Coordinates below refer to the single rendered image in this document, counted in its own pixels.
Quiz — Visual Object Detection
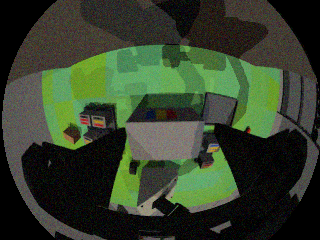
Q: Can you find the tan rectangular block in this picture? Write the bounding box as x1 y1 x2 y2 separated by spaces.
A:
63 127 81 144

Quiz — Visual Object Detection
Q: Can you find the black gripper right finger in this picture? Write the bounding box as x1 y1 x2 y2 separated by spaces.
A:
213 123 289 196

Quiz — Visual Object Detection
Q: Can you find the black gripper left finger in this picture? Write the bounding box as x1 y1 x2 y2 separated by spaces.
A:
41 128 127 208

